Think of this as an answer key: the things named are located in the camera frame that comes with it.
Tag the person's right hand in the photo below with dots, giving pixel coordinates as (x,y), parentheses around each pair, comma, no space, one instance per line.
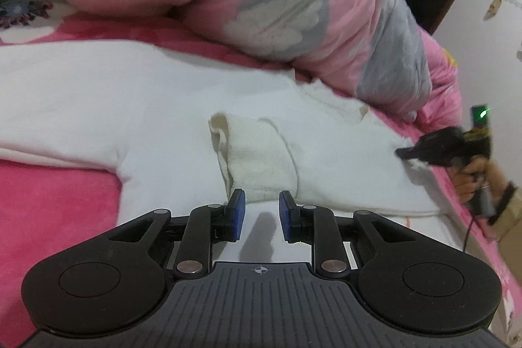
(465,179)

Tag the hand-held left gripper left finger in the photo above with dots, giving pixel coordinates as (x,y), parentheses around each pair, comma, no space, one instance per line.
(238,215)

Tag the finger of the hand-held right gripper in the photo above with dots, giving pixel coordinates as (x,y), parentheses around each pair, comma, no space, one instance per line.
(414,151)

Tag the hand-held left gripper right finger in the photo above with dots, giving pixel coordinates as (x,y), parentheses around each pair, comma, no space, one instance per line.
(285,217)

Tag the black wristband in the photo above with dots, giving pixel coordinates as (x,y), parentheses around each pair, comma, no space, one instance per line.
(505,201)

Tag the pink floral fleece blanket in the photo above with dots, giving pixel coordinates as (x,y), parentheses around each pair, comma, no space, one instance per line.
(53,201)

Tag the white sweatshirt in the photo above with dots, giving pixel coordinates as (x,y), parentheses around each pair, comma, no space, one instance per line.
(122,107)

